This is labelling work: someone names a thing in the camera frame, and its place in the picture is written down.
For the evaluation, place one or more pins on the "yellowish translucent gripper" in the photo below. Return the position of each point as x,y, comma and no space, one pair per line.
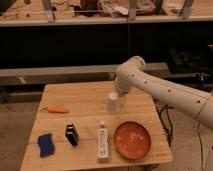
121,98

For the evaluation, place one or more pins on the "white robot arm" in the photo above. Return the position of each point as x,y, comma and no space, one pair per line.
195,103

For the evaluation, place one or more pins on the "black eraser block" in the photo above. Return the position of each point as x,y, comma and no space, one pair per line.
72,135

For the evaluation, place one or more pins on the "long metal workbench shelf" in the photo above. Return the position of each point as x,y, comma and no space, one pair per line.
47,75

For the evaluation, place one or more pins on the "white glue tube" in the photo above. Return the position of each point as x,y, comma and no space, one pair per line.
102,143

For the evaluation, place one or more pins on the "orange round plate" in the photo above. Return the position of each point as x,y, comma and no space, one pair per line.
132,140

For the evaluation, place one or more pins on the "wooden folding table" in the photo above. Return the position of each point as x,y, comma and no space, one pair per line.
86,103

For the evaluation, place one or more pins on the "blue sponge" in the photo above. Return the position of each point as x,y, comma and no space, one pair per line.
46,145

